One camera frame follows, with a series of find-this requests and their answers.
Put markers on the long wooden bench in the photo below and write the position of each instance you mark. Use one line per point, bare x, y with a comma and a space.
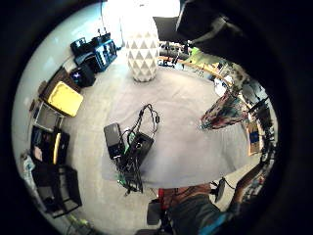
199, 67

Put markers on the white triangle-patterned pillar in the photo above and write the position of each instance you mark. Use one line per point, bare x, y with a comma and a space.
142, 52

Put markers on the colourful patterned cloth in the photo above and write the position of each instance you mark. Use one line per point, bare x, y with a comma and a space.
225, 112

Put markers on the cardboard box with blue label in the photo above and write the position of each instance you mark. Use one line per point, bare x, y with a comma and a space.
254, 138

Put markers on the black electronics box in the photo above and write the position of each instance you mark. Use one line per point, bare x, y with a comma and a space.
141, 147

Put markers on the black speaker box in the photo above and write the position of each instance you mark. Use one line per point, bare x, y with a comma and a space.
83, 75

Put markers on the black rectangular battery pack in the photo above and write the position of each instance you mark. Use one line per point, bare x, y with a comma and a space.
113, 139

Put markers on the yellow-lidded storage bin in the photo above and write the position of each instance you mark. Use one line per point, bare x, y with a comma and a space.
64, 98

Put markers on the clear grey storage bin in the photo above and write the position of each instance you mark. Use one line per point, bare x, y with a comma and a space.
46, 117

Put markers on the black case with yellow stripe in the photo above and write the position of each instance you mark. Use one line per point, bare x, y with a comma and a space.
49, 145

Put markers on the black open crate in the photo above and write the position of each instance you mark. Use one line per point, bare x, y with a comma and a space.
55, 189

